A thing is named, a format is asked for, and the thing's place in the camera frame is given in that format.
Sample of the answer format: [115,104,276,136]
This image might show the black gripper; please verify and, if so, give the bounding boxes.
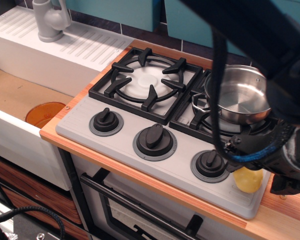
[224,121,300,195]

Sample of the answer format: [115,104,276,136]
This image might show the yellow potato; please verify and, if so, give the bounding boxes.
[233,167,264,194]

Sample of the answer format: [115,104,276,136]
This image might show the stainless steel pot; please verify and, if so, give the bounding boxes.
[191,64,273,126]

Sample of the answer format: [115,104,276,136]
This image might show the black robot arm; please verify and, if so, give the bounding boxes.
[184,0,300,195]

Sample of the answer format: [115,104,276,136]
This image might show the black right stove knob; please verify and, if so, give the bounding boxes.
[190,150,230,184]

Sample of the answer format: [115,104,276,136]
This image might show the black stove knob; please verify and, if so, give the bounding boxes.
[132,123,178,162]
[89,107,124,137]
[190,150,230,184]

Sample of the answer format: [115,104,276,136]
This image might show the grey toy stove top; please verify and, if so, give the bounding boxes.
[54,62,296,221]

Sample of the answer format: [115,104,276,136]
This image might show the black middle stove knob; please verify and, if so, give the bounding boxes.
[132,123,178,162]

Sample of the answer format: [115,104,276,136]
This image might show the black left stove knob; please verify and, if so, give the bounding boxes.
[89,107,124,137]

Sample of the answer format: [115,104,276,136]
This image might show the black right burner grate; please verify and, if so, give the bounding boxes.
[169,69,279,143]

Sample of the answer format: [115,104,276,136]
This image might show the black burner grate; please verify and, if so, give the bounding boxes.
[169,69,279,143]
[88,47,204,125]

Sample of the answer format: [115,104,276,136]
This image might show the black left burner grate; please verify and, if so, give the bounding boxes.
[88,47,204,125]

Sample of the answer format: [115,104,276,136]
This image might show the orange plastic sink drain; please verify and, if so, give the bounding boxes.
[25,102,66,129]

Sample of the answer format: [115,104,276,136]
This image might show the wooden drawer fronts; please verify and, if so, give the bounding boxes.
[0,157,89,240]

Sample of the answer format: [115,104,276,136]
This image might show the white toy sink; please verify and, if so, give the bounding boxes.
[0,6,133,191]

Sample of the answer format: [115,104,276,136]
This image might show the grey toy faucet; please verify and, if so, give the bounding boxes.
[32,0,72,43]

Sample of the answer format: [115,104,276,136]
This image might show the oven door with handle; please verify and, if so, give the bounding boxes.
[72,155,249,240]

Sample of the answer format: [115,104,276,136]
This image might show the black braided cable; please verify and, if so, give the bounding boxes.
[0,206,66,240]

